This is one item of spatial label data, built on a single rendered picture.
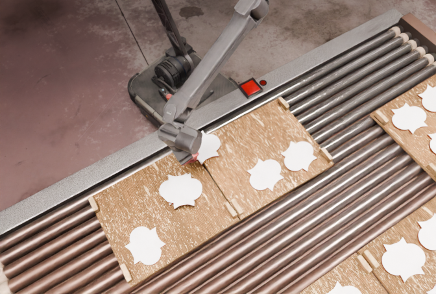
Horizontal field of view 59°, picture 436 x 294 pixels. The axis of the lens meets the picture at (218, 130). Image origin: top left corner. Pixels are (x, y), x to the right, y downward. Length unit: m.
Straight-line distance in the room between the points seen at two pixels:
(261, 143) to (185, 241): 0.46
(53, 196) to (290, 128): 0.91
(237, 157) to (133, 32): 1.99
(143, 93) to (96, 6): 1.22
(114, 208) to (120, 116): 1.40
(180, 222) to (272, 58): 1.88
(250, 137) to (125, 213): 0.54
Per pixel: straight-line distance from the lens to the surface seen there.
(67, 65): 3.15
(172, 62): 2.41
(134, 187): 1.43
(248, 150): 1.47
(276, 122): 1.54
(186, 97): 1.13
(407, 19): 2.05
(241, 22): 1.12
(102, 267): 1.39
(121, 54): 3.10
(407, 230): 1.48
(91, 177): 1.52
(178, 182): 1.38
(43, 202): 1.54
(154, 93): 2.51
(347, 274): 1.37
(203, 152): 1.33
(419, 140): 1.66
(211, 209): 1.37
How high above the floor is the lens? 2.23
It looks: 59 degrees down
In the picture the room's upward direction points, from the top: 1 degrees counter-clockwise
